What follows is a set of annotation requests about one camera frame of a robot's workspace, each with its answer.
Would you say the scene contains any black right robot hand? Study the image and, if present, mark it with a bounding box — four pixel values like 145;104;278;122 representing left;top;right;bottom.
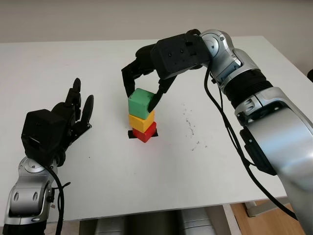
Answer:
121;44;177;112

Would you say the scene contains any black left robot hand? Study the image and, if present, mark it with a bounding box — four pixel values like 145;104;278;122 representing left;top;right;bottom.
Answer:
48;77;95;168

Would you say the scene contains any green wooden block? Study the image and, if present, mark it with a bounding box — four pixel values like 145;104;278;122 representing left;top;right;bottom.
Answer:
128;88;157;120

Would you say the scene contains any yellow wooden block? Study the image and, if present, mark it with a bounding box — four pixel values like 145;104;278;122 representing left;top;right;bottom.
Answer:
128;110;156;133

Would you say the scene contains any red wooden block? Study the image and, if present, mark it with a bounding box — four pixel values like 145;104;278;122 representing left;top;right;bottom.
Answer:
132;121;157;143

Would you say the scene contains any black tape strip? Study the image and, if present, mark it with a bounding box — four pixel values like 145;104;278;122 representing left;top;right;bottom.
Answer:
127;130;159;140

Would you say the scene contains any grey robot thigh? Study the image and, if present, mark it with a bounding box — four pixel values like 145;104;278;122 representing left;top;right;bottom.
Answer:
94;216;128;235
180;208;216;235

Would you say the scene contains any white table leg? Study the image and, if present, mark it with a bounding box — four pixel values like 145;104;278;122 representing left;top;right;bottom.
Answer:
223;204;240;235

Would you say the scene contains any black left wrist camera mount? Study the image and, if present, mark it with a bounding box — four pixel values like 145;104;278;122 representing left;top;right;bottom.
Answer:
21;109;68;167

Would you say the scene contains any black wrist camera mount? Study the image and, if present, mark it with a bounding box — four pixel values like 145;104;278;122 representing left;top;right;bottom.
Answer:
21;109;68;167
151;29;212;80

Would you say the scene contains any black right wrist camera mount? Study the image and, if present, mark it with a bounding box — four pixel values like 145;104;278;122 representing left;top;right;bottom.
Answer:
151;29;212;80

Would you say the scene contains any grey metal table frame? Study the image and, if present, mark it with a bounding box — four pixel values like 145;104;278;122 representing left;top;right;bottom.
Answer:
244;200;288;218

